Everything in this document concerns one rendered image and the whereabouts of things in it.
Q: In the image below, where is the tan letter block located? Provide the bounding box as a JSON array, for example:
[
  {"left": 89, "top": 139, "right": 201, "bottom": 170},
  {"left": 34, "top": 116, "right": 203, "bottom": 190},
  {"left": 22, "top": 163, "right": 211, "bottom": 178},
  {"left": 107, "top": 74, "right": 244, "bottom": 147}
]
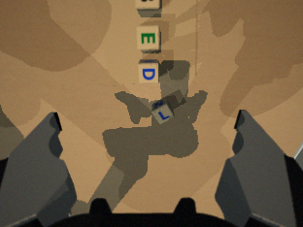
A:
[
  {"left": 138, "top": 59, "right": 159, "bottom": 83},
  {"left": 135, "top": 0, "right": 160, "bottom": 11},
  {"left": 151, "top": 98, "right": 175, "bottom": 124},
  {"left": 136, "top": 25, "right": 159, "bottom": 50}
]

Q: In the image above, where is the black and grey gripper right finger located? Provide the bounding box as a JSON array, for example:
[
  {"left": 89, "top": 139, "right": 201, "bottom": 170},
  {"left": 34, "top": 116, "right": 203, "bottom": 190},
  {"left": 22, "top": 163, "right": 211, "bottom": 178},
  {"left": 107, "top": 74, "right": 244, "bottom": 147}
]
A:
[{"left": 215, "top": 110, "right": 303, "bottom": 227}]

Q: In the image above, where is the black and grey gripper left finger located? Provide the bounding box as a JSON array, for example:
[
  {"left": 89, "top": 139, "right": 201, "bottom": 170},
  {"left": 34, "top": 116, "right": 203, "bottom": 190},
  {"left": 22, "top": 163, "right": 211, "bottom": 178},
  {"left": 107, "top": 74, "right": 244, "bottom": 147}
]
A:
[{"left": 0, "top": 112, "right": 77, "bottom": 227}]

